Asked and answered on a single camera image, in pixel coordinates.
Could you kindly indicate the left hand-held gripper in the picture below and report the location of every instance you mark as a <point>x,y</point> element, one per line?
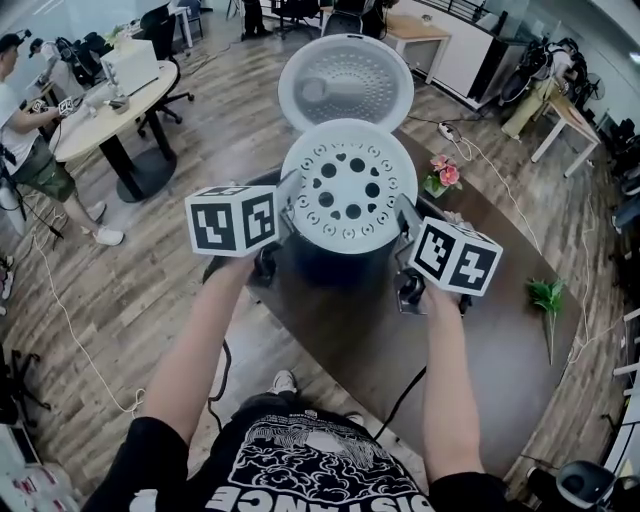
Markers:
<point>220,225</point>

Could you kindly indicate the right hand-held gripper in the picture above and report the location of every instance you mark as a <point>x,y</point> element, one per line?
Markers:
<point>450,255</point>

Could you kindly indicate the white perforated steamer tray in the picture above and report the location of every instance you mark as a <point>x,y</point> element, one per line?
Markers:
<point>350,150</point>

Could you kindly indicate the dark blue rice cooker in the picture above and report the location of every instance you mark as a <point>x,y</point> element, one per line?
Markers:
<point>345,75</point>

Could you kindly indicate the person's right forearm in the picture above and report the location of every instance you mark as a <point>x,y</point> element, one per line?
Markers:
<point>450,390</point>

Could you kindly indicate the person's left forearm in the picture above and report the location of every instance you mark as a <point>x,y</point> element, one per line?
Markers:
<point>210,345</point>

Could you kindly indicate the pale pink flowers white pot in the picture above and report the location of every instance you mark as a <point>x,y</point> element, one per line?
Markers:
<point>455,216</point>

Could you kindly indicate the pink flowers in glass vase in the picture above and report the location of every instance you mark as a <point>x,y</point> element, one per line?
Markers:
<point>447,172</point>

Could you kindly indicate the white power strip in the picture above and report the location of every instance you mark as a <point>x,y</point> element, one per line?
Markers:
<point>447,132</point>

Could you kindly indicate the green artificial leaf sprig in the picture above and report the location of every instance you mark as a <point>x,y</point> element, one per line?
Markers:
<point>545,295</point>

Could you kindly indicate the black cabinet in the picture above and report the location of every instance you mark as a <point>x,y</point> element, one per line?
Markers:
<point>492,65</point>

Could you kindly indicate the black office chair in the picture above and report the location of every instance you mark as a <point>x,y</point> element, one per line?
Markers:
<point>157,30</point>
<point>297,15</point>

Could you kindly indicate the white cabinet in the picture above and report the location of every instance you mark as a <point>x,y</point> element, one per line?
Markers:
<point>462,50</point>

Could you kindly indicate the wooden-top desk grey panel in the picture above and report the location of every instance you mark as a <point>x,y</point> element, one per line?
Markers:
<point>417,27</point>

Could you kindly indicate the person's left white shoe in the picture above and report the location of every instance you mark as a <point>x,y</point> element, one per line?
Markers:
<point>285,382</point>

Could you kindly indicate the person's white shoe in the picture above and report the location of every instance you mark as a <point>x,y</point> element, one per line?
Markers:
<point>285,382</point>
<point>354,419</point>

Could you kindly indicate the wooden-top white table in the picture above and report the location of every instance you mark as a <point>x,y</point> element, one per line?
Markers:
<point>570,112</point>

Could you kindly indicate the round beige table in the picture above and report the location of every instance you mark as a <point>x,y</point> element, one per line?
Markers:
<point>100,130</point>

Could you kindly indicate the white countertop oven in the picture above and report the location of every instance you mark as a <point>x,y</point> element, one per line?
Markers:
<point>132,65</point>

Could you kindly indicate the person's right white shoe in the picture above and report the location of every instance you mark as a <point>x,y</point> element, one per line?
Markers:
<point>354,419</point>

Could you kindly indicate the person's black trousers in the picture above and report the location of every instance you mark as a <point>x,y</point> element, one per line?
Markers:
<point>270,402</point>

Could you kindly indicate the black floor fan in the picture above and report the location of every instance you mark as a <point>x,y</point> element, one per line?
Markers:
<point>595,85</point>

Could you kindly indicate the pale artificial flower bunch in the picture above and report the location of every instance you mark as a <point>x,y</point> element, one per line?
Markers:
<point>114,36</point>

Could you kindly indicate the person's black printed t-shirt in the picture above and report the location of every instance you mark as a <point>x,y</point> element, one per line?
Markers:
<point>310,465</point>

